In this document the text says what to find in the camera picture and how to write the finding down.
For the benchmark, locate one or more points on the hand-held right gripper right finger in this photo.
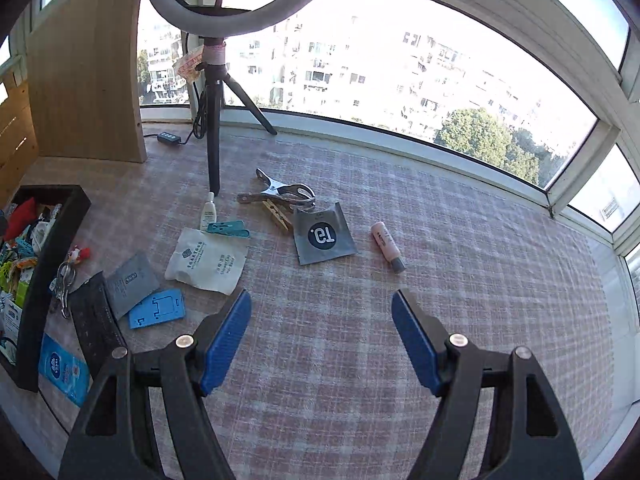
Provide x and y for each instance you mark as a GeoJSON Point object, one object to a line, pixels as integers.
{"type": "Point", "coordinates": [415, 345]}

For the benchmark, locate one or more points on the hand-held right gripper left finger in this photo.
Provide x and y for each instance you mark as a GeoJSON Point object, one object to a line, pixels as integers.
{"type": "Point", "coordinates": [227, 340]}

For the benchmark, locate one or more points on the blue phone stand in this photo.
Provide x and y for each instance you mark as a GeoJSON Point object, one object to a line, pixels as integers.
{"type": "Point", "coordinates": [157, 310]}

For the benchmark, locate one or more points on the white printed packet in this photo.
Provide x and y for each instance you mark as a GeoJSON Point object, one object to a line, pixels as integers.
{"type": "Point", "coordinates": [207, 262]}

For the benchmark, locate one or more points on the pink tube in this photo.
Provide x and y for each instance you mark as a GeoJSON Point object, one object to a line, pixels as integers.
{"type": "Point", "coordinates": [386, 245]}

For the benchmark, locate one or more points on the teal clothespin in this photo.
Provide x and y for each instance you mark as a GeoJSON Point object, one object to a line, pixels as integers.
{"type": "Point", "coordinates": [227, 229]}

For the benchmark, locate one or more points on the grey packet with black circle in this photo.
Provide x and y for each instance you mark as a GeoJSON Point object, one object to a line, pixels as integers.
{"type": "Point", "coordinates": [322, 235]}

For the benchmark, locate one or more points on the silver metal clip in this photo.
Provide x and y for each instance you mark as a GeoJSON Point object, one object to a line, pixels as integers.
{"type": "Point", "coordinates": [280, 191]}
{"type": "Point", "coordinates": [63, 287]}

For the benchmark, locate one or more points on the blue tissue packet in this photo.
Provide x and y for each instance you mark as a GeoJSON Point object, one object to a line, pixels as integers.
{"type": "Point", "coordinates": [62, 367]}

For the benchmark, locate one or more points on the black storage tray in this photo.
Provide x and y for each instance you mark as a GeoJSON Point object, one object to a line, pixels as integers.
{"type": "Point", "coordinates": [55, 260]}

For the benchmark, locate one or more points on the plaid cloth desktop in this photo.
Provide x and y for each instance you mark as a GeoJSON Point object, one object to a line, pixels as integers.
{"type": "Point", "coordinates": [450, 270]}

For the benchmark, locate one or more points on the small grey packet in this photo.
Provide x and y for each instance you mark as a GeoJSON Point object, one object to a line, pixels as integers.
{"type": "Point", "coordinates": [131, 285]}

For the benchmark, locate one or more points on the small white bottle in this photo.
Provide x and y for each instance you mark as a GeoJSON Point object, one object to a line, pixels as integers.
{"type": "Point", "coordinates": [208, 214]}

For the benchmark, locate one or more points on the wooden clothespin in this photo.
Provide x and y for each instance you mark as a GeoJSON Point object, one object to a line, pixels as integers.
{"type": "Point", "coordinates": [276, 214]}

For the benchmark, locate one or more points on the small red white toy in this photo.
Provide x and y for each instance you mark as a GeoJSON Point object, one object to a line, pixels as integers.
{"type": "Point", "coordinates": [79, 255]}

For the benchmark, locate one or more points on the white round plastic gadget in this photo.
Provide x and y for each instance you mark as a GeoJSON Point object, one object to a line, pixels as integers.
{"type": "Point", "coordinates": [42, 234]}

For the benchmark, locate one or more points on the black tripod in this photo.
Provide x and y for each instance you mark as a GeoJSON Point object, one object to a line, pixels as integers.
{"type": "Point", "coordinates": [214, 125]}

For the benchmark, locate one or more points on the red packet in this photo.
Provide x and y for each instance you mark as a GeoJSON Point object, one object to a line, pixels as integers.
{"type": "Point", "coordinates": [21, 216]}

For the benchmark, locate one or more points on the printed paper tag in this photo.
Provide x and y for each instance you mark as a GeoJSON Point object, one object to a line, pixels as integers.
{"type": "Point", "coordinates": [189, 65]}

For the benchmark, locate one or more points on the pine wood board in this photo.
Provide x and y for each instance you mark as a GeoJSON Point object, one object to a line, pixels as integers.
{"type": "Point", "coordinates": [15, 135]}

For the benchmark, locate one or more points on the light wooden panel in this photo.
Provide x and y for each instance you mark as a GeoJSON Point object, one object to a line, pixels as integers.
{"type": "Point", "coordinates": [85, 60]}

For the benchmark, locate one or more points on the white window frame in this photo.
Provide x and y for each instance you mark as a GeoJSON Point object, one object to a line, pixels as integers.
{"type": "Point", "coordinates": [500, 15]}

